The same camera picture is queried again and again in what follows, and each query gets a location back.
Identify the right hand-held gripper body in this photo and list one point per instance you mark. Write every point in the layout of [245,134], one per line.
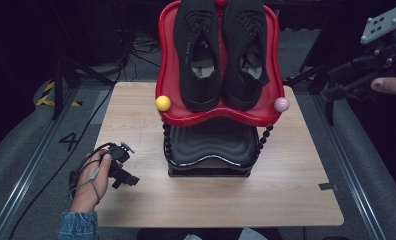
[392,56]

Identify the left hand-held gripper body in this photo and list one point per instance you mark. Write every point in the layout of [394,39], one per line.
[119,155]

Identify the red and black shoe rack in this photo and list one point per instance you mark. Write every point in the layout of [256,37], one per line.
[219,150]

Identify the black knit sneaker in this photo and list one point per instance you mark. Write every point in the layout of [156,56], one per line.
[199,90]
[239,93]

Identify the person's left hand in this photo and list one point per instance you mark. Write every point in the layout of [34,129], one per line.
[89,186]

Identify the person's right hand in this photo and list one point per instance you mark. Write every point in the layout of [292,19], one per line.
[392,86]

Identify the black tripod stand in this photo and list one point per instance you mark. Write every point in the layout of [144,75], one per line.
[57,90]
[329,110]

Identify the yellow and black floor tape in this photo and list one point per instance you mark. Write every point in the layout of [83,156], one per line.
[46,100]

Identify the grey tape piece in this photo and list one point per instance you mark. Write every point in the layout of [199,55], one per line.
[328,186]

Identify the metal floor rail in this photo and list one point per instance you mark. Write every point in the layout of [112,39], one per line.
[29,168]
[362,203]

